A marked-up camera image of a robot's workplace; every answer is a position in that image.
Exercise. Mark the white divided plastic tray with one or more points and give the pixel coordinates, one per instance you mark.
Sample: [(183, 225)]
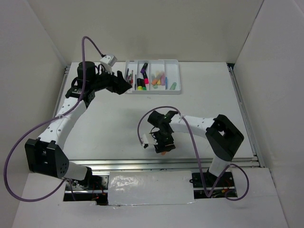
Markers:
[(153, 77)]

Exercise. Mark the aluminium table frame rails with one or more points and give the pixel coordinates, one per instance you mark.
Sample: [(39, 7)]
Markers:
[(106, 135)]

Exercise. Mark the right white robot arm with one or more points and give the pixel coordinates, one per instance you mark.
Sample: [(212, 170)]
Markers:
[(223, 136)]

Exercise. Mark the yellow pastel highlighter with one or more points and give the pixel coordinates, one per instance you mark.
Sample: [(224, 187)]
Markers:
[(156, 73)]

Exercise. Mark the black green-capped highlighter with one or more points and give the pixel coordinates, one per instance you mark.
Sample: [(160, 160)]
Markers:
[(144, 86)]

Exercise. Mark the orange pastel long highlighter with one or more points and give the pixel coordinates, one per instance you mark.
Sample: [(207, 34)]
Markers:
[(157, 79)]

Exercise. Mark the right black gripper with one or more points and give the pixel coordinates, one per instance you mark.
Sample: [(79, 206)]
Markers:
[(160, 147)]

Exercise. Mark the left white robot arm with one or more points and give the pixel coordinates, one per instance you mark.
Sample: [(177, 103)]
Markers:
[(45, 154)]

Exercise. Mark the green pastel short highlighter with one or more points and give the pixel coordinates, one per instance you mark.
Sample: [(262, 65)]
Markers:
[(173, 86)]

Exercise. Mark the blue pastel highlighter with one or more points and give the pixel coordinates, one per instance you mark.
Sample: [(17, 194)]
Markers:
[(166, 83)]

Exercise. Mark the black pink-capped highlighter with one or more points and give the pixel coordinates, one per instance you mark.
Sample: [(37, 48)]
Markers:
[(145, 78)]

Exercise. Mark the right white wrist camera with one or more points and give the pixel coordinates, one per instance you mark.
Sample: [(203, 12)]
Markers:
[(147, 140)]

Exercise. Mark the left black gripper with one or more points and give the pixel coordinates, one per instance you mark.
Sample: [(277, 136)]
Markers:
[(118, 84)]

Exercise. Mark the white foil cover panel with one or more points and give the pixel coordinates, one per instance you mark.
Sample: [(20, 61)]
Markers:
[(150, 188)]

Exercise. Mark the black purple-capped highlighter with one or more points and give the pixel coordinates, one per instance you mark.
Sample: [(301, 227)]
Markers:
[(143, 69)]

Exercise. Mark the pink pastel highlighter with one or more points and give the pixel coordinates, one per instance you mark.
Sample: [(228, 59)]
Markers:
[(163, 79)]

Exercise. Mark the black yellow-capped highlighter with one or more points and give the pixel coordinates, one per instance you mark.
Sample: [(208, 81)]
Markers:
[(139, 84)]

